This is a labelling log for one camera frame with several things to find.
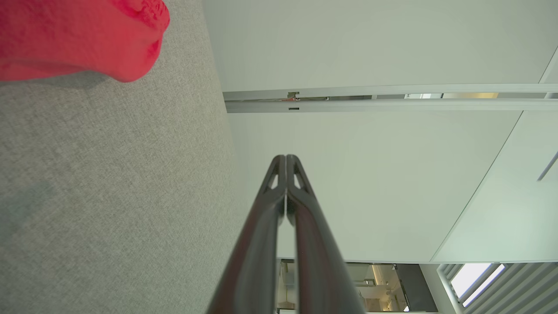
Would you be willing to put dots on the grey fabric sofa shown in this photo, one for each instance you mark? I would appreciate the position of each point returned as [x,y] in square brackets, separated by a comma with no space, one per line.
[109,183]

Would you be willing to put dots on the grey partition door frame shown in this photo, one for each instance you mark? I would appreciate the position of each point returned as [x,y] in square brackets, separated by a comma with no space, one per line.
[392,104]

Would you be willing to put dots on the red shorts with white waistband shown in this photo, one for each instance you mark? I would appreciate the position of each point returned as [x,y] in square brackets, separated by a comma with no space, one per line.
[78,35]

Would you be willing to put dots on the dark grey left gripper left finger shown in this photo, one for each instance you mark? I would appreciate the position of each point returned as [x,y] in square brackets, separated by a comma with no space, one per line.
[257,244]

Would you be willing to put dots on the grey slatted grille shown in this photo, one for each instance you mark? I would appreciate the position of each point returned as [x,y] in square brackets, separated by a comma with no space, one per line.
[527,288]

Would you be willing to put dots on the bright window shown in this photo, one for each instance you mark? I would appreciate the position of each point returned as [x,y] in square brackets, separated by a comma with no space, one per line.
[473,281]

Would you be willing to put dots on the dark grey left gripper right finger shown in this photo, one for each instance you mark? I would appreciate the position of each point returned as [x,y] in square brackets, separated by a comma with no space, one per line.
[318,253]

